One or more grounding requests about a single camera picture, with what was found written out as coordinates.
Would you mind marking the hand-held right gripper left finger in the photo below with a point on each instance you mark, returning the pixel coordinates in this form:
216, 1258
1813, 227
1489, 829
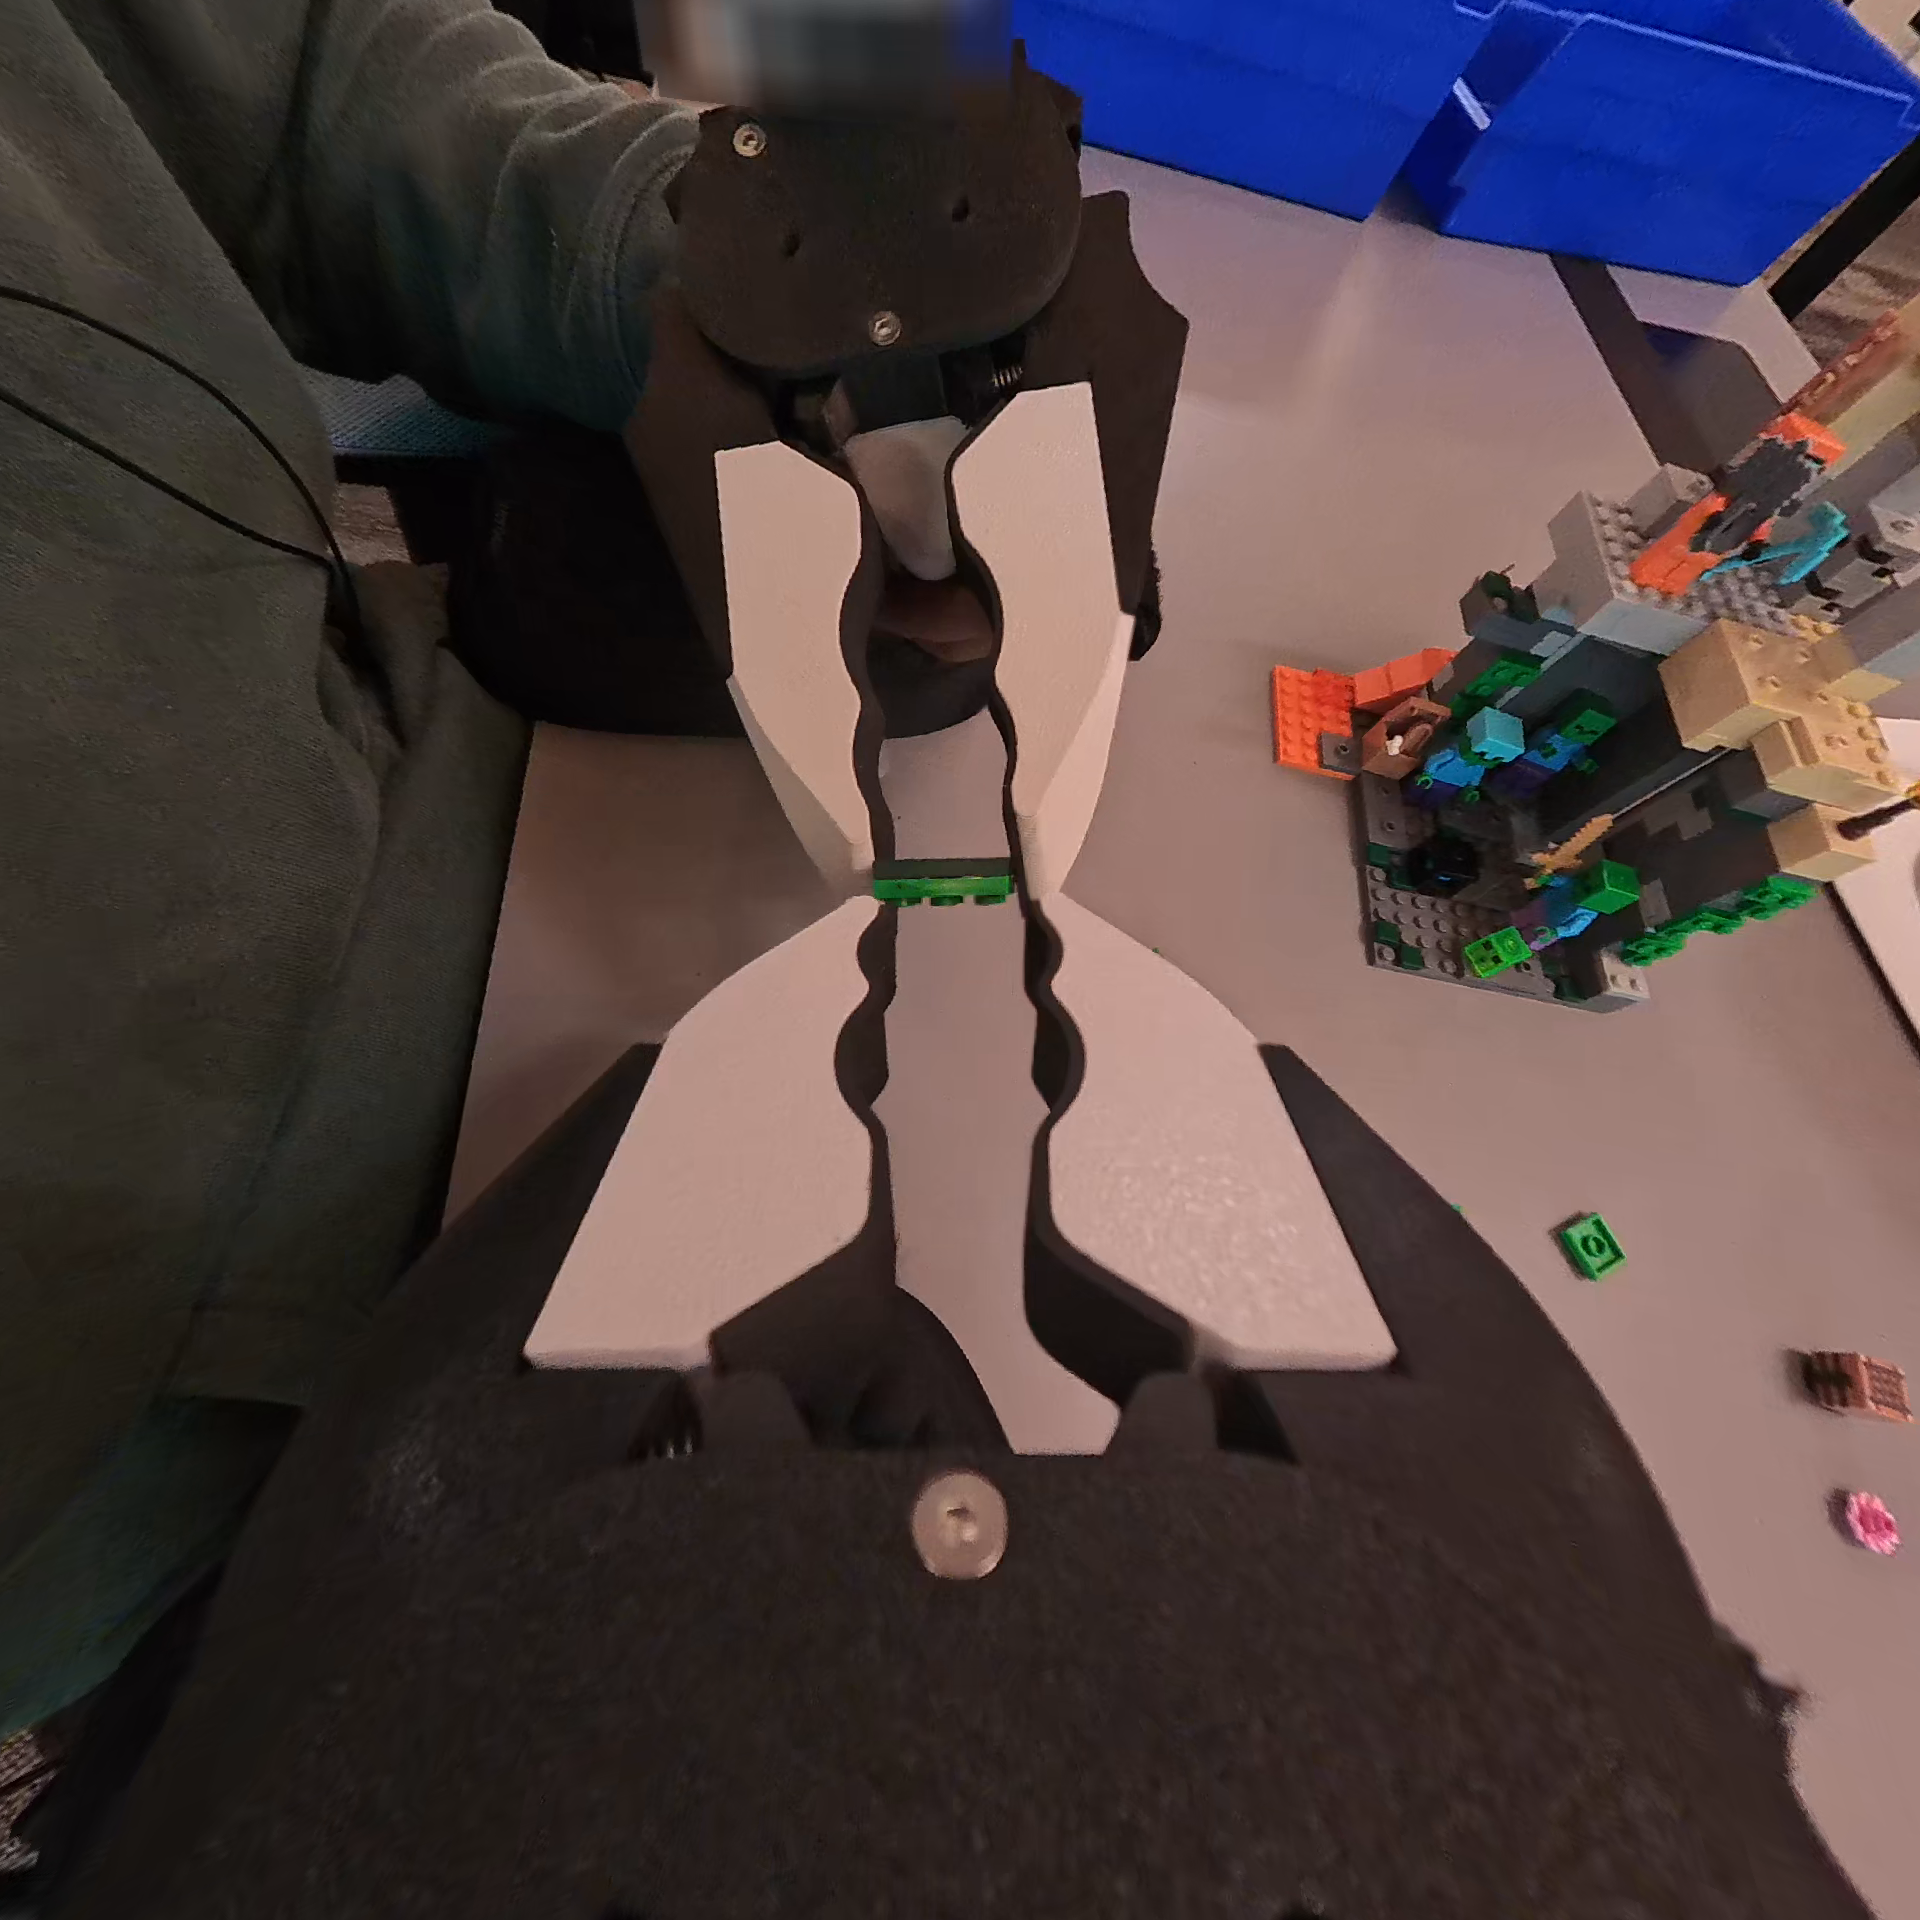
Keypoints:
703, 1185

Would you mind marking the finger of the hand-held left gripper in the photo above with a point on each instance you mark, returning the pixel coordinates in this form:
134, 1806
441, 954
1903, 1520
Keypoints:
787, 630
1056, 600

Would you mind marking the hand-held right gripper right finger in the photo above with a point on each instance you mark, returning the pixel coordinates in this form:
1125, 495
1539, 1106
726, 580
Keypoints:
1201, 1201

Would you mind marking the green plate brick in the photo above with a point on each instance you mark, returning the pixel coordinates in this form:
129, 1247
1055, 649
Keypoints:
946, 884

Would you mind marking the toy brick model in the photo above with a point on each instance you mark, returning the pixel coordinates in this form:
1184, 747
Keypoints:
1575, 780

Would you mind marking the pink flower brick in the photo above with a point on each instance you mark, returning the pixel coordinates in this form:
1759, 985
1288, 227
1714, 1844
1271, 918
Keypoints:
1873, 1520

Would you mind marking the person's left forearm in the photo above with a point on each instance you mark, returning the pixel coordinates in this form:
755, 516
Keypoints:
493, 193

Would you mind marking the grey desk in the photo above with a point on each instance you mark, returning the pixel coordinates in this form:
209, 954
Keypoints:
1349, 375

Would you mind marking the person's left hand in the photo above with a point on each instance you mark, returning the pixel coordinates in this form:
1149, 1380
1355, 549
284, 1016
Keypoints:
932, 615

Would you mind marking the black chair armrest pad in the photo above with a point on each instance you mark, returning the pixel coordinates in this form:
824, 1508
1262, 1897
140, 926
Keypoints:
601, 600

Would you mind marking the green square tile brick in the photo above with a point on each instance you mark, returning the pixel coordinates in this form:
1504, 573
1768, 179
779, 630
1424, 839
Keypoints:
1590, 1247

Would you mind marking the brown toy brick head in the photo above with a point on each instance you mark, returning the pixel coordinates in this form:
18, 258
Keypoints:
1859, 1386

